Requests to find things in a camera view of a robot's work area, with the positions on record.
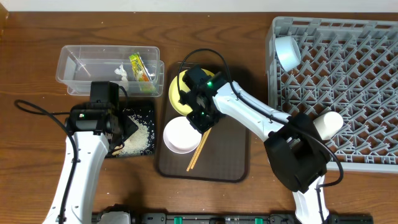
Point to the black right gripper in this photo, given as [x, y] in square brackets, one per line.
[200, 126]

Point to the dark brown serving tray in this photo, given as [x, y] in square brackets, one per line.
[224, 157]

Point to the white pink bowl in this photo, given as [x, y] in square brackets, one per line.
[180, 137]

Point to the light blue bowl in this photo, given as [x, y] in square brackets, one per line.
[287, 52]

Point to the clear plastic waste bin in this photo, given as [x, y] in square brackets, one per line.
[80, 65]

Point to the crumpled white paper scrap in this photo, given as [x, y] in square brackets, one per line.
[123, 75]

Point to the grey dishwasher rack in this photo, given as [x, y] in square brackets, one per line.
[347, 66]

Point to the left wooden chopstick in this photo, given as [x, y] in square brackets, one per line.
[196, 152]

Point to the yellow green snack wrapper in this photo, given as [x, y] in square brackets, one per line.
[141, 74]

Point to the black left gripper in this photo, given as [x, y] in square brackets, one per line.
[125, 134]

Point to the wooden chopstick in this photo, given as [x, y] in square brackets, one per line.
[200, 151]
[196, 152]

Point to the small pale green cup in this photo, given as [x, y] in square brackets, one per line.
[328, 124]

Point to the black waste tray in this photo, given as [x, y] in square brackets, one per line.
[146, 109]

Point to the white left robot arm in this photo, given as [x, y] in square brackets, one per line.
[74, 197]

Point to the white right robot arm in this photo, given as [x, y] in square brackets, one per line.
[294, 144]

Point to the pile of rice grains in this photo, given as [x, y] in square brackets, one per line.
[136, 140]

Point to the right wooden chopstick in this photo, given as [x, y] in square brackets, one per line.
[200, 151]

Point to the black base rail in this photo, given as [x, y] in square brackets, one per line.
[123, 214]

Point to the peanut pieces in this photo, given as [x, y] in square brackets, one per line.
[117, 150]

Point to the yellow plate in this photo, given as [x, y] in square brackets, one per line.
[174, 96]

